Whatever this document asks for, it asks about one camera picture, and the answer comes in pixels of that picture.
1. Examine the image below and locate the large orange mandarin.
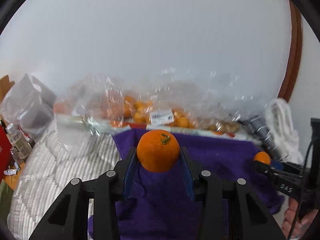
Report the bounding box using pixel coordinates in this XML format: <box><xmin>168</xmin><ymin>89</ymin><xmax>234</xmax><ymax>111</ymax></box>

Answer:
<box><xmin>253</xmin><ymin>151</ymin><xmax>271</xmax><ymax>165</ymax></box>

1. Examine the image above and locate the mandarin with green stem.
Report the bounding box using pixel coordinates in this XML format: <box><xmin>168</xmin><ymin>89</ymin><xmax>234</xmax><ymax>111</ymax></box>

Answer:
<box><xmin>136</xmin><ymin>129</ymin><xmax>180</xmax><ymax>173</ymax></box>

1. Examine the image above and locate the right hand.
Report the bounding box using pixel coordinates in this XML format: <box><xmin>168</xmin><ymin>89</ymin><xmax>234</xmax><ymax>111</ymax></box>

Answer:
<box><xmin>281</xmin><ymin>198</ymin><xmax>318</xmax><ymax>239</ymax></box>

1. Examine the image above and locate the grey checked cloth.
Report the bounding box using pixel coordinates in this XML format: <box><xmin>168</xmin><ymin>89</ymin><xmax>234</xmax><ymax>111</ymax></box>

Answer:
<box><xmin>241</xmin><ymin>115</ymin><xmax>281</xmax><ymax>161</ymax></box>

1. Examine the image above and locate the white striped towel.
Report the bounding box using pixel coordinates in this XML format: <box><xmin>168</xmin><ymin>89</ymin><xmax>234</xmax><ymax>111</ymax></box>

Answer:
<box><xmin>265</xmin><ymin>98</ymin><xmax>304</xmax><ymax>164</ymax></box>

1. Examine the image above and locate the purple towel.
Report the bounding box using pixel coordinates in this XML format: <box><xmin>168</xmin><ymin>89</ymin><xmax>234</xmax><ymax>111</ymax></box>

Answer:
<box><xmin>88</xmin><ymin>128</ymin><xmax>285</xmax><ymax>240</ymax></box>

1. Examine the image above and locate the striped bed cover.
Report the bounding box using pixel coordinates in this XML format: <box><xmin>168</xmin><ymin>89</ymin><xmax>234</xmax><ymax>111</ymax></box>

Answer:
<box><xmin>8</xmin><ymin>121</ymin><xmax>121</xmax><ymax>239</ymax></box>

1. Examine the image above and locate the red box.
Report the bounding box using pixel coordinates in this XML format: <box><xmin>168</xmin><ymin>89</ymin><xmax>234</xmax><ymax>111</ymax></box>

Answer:
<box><xmin>0</xmin><ymin>127</ymin><xmax>12</xmax><ymax>181</ymax></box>

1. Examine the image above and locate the small plastic bottle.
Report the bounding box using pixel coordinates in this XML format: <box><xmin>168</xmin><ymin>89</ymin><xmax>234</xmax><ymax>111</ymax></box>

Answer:
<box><xmin>7</xmin><ymin>124</ymin><xmax>32</xmax><ymax>160</ymax></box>

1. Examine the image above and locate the clear plastic fruit bag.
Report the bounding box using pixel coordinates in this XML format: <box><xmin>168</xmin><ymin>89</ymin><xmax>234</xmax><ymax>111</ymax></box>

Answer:
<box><xmin>53</xmin><ymin>68</ymin><xmax>268</xmax><ymax>134</ymax></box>

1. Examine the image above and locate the grey plastic bag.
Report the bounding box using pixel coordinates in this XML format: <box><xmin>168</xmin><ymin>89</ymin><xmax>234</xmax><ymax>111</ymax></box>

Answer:
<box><xmin>1</xmin><ymin>74</ymin><xmax>56</xmax><ymax>141</ymax></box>

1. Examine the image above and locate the wooden furniture piece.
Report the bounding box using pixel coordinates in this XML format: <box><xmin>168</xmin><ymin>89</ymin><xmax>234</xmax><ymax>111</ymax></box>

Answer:
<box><xmin>0</xmin><ymin>75</ymin><xmax>15</xmax><ymax>102</ymax></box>

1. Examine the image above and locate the brown wooden door frame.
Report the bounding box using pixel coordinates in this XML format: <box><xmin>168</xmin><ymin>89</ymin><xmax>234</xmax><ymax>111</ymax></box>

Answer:
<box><xmin>278</xmin><ymin>1</ymin><xmax>303</xmax><ymax>102</ymax></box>

